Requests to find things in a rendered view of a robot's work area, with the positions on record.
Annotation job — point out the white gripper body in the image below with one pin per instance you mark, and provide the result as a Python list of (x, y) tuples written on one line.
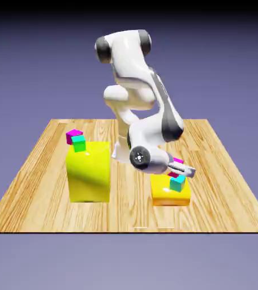
[(183, 169)]

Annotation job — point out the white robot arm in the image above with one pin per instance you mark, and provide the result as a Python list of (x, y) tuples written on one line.
[(140, 86)]

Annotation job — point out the small pink cube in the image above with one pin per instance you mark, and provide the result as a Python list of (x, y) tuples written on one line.
[(173, 174)]

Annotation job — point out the small cyan cube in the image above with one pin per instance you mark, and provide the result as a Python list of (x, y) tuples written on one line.
[(177, 184)]

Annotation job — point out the small green cube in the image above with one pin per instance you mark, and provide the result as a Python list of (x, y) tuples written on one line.
[(79, 143)]

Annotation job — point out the small magenta cube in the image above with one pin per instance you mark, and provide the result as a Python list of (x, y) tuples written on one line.
[(71, 135)]

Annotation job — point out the large orange box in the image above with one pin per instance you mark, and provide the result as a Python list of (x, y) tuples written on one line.
[(165, 192)]

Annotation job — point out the large yellow box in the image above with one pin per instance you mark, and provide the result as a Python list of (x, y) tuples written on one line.
[(88, 172)]

